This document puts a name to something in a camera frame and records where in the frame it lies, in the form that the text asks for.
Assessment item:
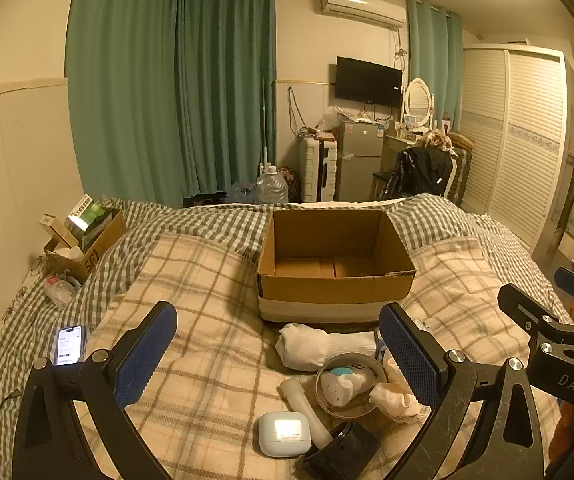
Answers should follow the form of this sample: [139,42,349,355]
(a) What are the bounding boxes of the clear tape roll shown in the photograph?
[315,353,390,418]

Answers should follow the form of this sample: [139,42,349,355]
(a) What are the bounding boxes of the wide green curtain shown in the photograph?
[67,0,275,209]

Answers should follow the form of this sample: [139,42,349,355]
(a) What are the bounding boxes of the green product box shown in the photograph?
[66,201,114,242]

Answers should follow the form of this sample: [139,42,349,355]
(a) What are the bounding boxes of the beige product box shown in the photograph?
[41,214,75,250]

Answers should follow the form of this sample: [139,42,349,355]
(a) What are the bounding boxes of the floral cloth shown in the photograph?
[419,130,455,153]

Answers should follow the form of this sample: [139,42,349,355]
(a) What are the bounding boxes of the pack of water bottles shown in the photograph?
[229,180,258,205]

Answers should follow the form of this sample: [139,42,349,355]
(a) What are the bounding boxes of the large water jug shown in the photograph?
[256,165,289,206]

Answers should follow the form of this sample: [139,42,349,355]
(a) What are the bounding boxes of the black wall television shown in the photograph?
[335,56,403,109]

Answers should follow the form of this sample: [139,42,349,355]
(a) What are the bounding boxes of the checked suitcase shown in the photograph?
[449,132,474,207]

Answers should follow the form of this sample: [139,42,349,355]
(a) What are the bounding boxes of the clear plastic bottle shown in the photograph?
[44,274,83,308]

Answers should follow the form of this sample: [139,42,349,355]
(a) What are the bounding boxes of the small white plush toy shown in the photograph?
[321,366,375,407]

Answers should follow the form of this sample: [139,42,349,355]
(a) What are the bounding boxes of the beige cloth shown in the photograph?
[369,382,430,423]

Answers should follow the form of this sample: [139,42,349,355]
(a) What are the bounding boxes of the grey small fridge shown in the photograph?
[335,119,385,202]

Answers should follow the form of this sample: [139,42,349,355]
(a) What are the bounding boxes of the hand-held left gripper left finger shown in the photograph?
[12,301,178,480]

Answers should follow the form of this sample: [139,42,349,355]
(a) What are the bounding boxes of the white mop pole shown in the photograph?
[259,77,268,176]

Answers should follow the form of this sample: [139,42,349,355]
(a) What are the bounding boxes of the small cardboard box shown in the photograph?
[43,208,128,285]

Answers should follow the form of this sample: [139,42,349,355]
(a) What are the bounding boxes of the green checked blanket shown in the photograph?
[0,192,574,466]

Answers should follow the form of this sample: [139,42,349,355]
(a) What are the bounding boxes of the person's right hand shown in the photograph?
[549,402,574,466]

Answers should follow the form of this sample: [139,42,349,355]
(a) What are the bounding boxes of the smartphone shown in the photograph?
[53,325,84,367]

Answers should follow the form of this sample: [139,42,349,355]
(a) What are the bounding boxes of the white earbuds case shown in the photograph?
[258,411,310,457]

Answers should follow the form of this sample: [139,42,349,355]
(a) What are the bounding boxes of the black charging cable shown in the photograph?
[0,389,20,443]

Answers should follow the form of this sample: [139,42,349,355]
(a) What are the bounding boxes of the white slatted wardrobe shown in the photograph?
[459,44,568,256]

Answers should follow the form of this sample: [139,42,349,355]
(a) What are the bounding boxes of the beige plaid blanket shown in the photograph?
[74,232,562,480]

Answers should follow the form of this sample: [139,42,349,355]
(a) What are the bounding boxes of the black jacket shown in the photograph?
[384,146,454,198]

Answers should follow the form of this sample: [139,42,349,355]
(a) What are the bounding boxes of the white plastic tube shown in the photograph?
[280,377,335,448]

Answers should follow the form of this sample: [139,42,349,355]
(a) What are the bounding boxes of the white suitcase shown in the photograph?
[298,136,339,203]

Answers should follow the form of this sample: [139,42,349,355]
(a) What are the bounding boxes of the dressing table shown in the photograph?
[382,132,418,173]

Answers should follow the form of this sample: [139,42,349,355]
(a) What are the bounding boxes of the white air conditioner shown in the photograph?
[315,0,407,30]

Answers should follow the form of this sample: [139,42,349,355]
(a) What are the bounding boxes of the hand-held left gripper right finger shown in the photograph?
[378,302,548,480]

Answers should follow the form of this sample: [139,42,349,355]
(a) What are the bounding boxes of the narrow green curtain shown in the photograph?
[406,0,464,133]

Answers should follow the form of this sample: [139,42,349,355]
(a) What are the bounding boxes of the oval white mirror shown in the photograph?
[403,78,434,128]

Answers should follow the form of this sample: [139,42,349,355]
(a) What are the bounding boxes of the white socks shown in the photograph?
[274,323,380,372]

